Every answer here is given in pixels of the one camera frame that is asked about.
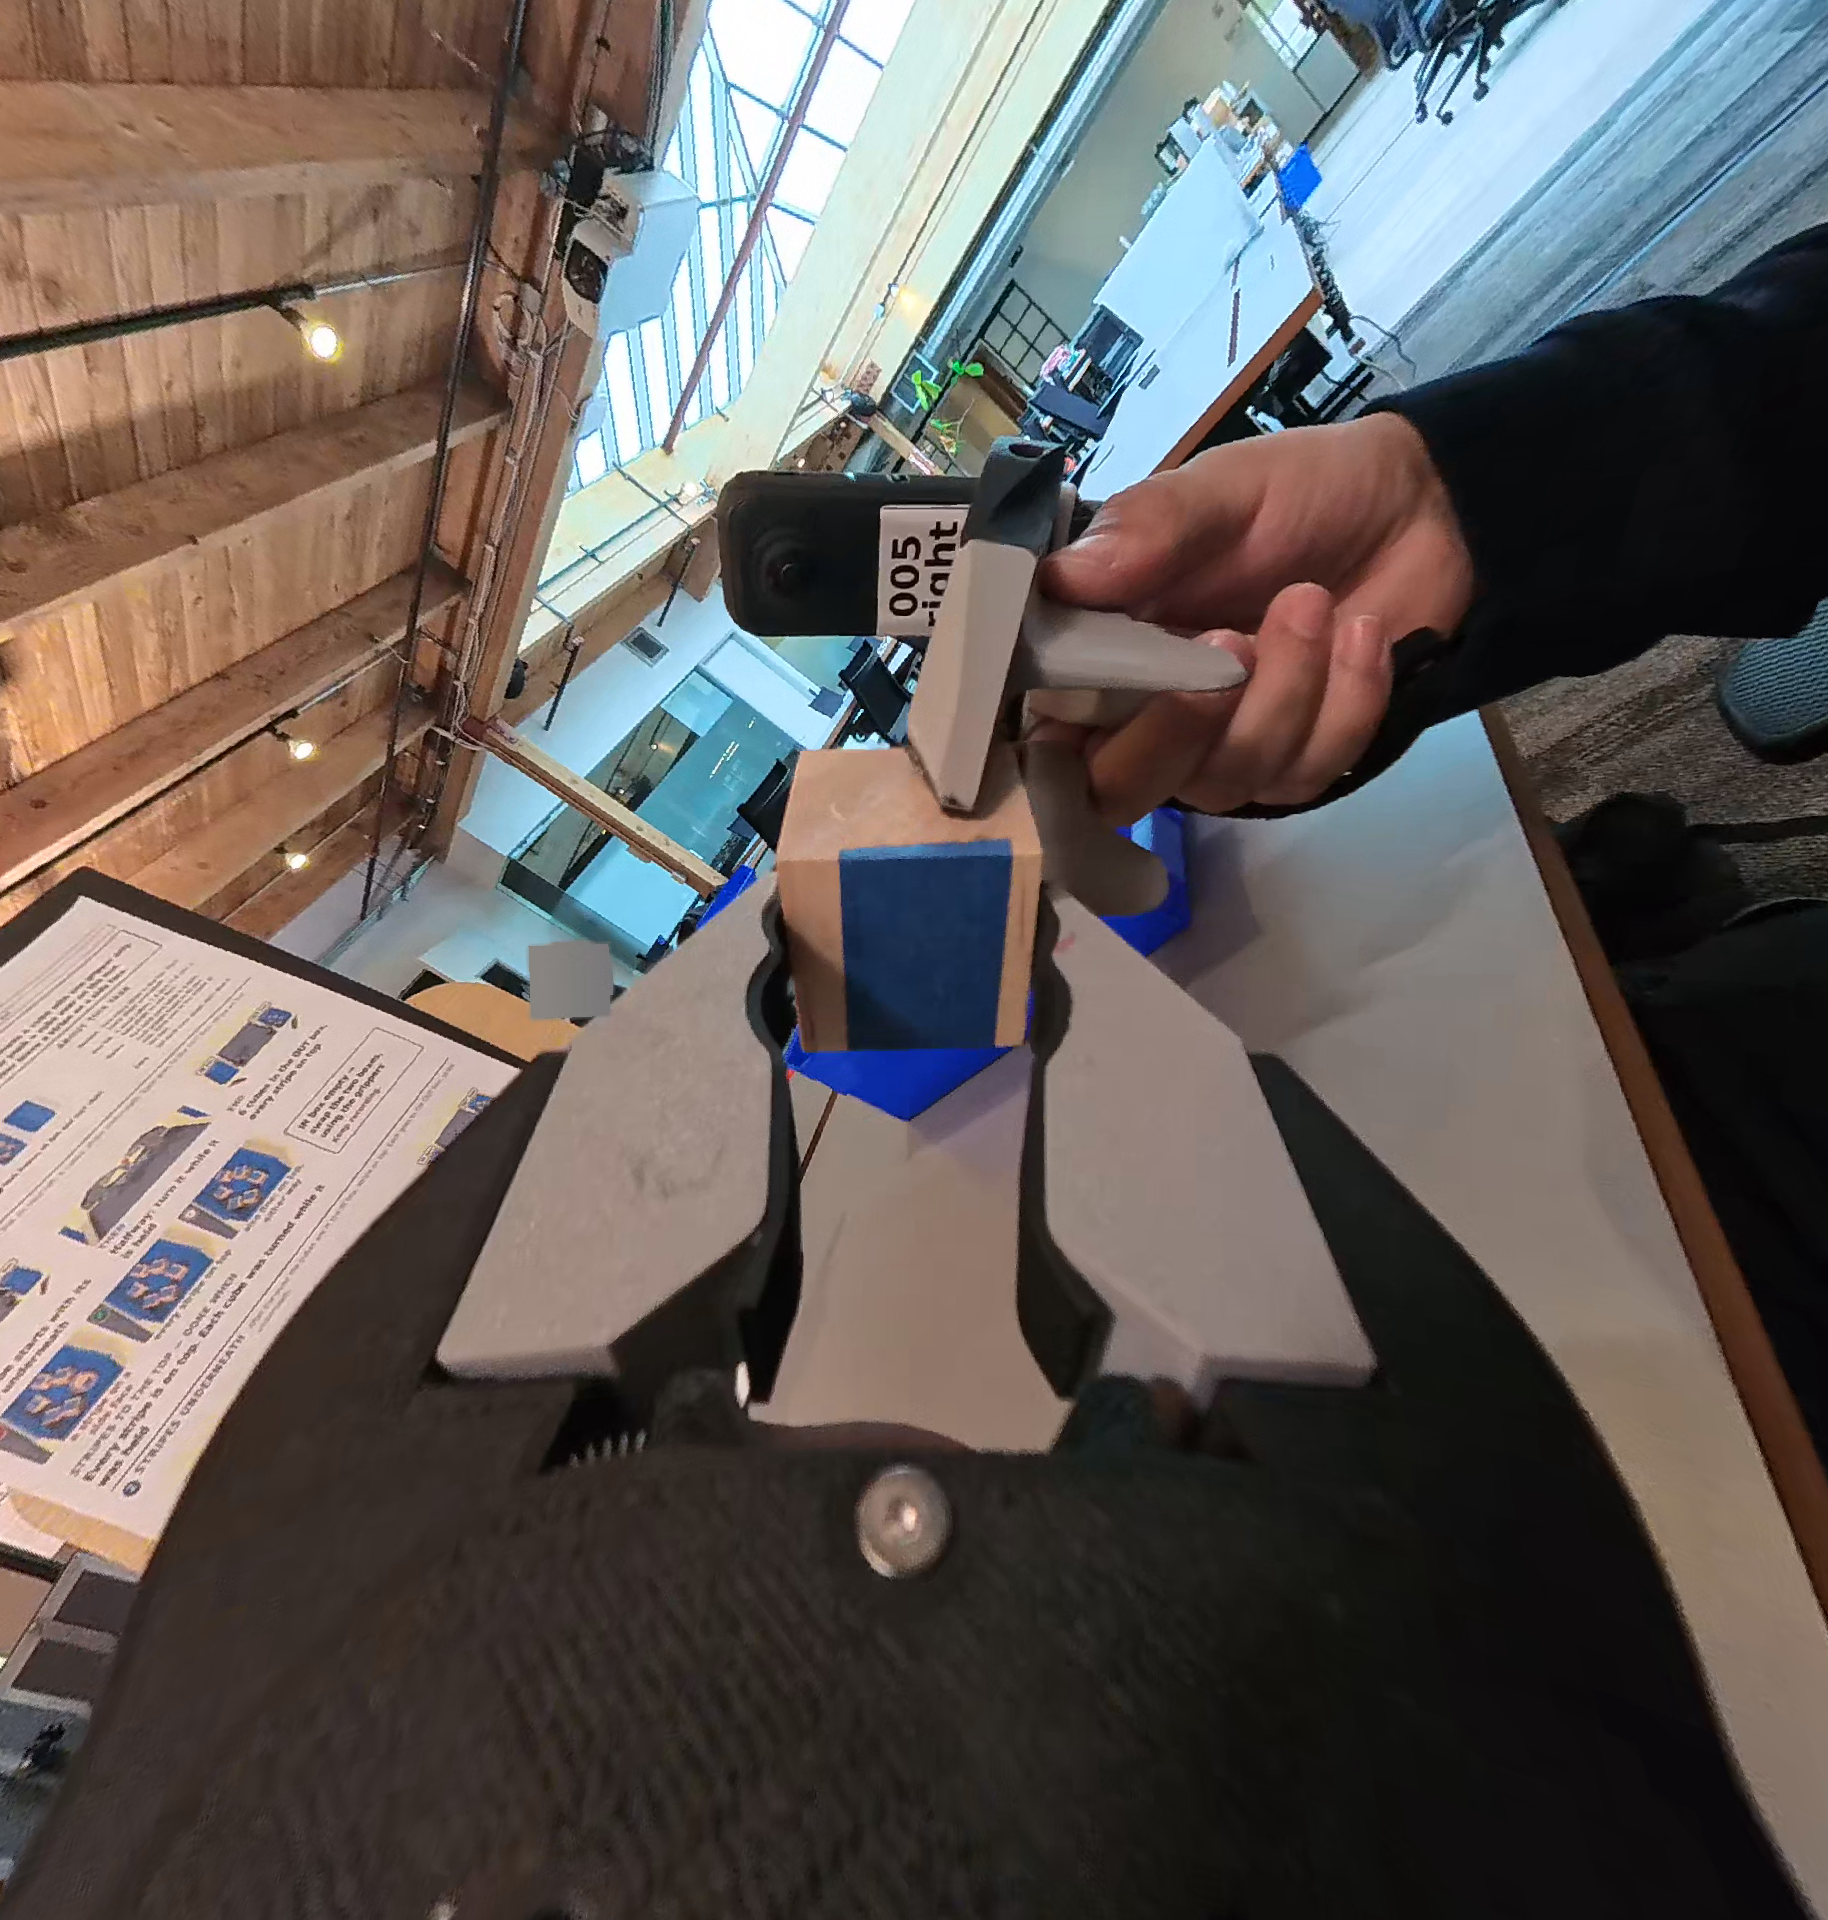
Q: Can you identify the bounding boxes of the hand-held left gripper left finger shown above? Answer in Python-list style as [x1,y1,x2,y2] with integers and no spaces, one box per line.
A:
[433,876,803,1398]

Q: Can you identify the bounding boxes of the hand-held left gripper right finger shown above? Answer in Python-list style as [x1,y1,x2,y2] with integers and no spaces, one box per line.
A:
[1019,884,1379,1419]

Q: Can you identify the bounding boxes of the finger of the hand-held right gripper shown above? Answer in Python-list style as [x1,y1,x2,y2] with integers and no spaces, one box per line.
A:
[1017,731,1175,916]
[911,540,1042,818]

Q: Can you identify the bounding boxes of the blue-striped wooden cube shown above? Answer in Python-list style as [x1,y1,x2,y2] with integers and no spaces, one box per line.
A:
[775,749,1038,1059]

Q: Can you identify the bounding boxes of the blue plastic bin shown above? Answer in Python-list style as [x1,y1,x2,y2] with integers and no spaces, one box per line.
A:
[782,810,1200,1118]

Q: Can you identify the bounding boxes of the person's right forearm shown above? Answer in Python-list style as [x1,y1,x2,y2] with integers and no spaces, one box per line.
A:
[1364,209,1828,780]

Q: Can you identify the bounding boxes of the person's right hand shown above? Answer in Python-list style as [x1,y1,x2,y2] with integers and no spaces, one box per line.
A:
[1033,407,1478,823]

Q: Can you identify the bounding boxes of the green neon decoration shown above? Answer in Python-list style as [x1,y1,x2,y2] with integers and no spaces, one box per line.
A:
[906,350,991,435]

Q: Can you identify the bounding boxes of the white ceiling unit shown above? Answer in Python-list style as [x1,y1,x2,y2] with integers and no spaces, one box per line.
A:
[553,164,704,338]

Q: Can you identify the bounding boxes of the long white table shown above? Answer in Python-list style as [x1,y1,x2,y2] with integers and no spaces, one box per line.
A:
[1093,149,1328,466]

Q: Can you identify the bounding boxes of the printed instruction board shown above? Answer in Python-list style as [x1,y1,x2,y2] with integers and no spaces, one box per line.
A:
[0,869,534,1577]

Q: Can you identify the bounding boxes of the person's dark trousers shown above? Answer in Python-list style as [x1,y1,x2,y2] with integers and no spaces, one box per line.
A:
[1611,900,1828,1727]

